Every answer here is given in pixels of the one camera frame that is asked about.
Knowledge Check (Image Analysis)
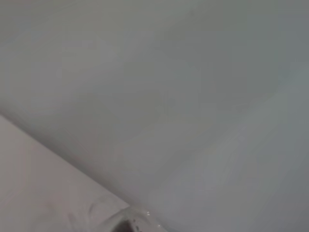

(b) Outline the clear glass cup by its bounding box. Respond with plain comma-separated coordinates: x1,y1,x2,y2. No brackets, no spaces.
106,207,169,232

